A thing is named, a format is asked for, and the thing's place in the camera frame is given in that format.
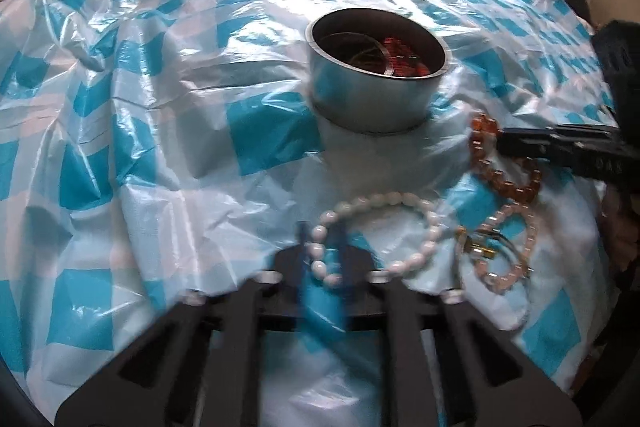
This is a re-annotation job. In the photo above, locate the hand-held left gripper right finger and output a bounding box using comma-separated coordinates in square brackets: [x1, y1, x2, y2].
[329, 227, 584, 427]

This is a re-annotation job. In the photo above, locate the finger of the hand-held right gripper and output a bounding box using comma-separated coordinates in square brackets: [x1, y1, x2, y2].
[500, 123, 622, 142]
[497, 134, 640, 180]

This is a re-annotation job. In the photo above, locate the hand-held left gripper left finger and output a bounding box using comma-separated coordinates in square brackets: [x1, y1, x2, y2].
[55, 222, 322, 427]

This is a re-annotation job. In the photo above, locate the white bead bracelet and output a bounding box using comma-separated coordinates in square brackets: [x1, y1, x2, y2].
[307, 191, 443, 290]

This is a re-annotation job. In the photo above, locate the amber bead bracelet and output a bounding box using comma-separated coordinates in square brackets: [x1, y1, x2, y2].
[469, 113, 543, 202]

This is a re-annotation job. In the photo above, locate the round metal tin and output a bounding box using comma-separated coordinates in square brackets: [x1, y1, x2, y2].
[305, 8, 449, 135]

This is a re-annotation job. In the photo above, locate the red bead bracelet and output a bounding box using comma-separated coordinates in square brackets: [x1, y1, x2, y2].
[382, 36, 431, 78]

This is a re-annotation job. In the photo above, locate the person's right hand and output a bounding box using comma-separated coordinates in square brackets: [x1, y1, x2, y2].
[601, 194, 640, 270]

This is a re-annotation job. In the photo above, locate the gold clasp bangle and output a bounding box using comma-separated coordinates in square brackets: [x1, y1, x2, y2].
[457, 229, 501, 260]

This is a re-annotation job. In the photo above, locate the blue white checked plastic sheet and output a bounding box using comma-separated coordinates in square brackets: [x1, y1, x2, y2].
[0, 0, 626, 427]

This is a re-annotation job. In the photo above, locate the thin metal bangle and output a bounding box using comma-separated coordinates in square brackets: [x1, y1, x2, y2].
[320, 32, 396, 75]

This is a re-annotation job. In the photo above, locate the pink bead bracelet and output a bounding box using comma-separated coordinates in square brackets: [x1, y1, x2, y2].
[457, 202, 541, 295]

